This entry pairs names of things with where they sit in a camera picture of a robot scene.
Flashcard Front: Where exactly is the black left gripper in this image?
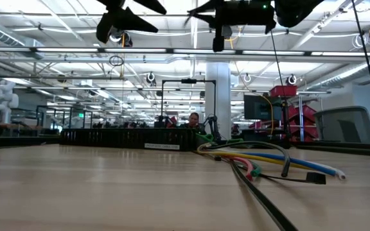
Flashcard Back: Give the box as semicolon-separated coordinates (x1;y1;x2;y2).
95;0;168;33

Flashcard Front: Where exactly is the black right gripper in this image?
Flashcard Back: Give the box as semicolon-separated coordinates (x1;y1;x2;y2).
184;0;277;35

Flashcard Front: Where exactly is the grey-backed black glove green cuff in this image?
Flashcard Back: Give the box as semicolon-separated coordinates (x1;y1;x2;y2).
195;132;215;144

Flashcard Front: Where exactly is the black slotted cable raceway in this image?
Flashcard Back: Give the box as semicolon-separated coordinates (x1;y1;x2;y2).
59;128;198;151

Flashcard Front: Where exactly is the yellow cable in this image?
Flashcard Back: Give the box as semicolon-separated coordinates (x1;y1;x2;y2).
197;143;314;171
261;94;275;136

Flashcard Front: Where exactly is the dark grey cable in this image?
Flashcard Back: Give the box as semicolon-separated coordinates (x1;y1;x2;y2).
204;141;291;178

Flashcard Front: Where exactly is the blue cable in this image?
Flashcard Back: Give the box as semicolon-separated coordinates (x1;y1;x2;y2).
236;150;337;177

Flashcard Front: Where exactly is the black zip tie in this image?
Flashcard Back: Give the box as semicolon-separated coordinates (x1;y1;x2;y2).
229;160;299;231

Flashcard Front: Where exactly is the white cable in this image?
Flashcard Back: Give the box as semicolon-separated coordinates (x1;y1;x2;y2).
252;150;347;181

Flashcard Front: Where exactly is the long ceiling light bar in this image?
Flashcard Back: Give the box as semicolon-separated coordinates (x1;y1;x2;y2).
0;46;370;58

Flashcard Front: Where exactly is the white structural column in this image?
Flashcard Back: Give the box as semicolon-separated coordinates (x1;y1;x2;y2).
205;61;233;141

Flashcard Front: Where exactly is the dark computer monitor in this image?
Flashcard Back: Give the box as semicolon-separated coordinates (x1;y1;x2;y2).
243;94;284;121

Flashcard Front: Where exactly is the red storage bin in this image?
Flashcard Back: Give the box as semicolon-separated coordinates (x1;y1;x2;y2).
269;85;299;98

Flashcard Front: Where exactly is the person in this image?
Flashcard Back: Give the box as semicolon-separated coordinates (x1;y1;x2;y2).
179;112;207;135

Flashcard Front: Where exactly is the rack of red bins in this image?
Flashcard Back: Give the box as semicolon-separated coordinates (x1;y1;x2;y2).
283;95;320;142

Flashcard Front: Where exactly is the white robot figure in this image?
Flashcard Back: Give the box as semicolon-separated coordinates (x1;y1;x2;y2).
0;80;20;124

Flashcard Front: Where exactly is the grey office chair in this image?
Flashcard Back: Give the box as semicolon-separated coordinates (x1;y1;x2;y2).
313;106;370;145

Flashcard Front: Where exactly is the flat black raceway cover strip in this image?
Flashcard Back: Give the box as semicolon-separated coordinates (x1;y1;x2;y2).
295;146;370;158

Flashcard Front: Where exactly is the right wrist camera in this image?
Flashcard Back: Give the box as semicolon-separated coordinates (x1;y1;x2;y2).
212;24;234;53

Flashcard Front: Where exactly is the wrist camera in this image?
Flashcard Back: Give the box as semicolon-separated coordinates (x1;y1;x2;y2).
212;24;234;53
95;12;116;44

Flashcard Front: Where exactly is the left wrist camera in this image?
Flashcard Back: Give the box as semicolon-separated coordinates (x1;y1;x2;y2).
95;12;116;44

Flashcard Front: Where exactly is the black hanging cable coil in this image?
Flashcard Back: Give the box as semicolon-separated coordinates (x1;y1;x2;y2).
108;55;125;67

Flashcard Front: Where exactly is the black camera stand frame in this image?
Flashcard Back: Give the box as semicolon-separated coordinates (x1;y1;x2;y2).
161;78;217;129

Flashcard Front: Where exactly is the long thin black cable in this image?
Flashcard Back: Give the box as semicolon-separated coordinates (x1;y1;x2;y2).
269;30;289;142

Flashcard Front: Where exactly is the yellow hanging cable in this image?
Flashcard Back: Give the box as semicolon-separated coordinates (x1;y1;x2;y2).
261;94;275;136

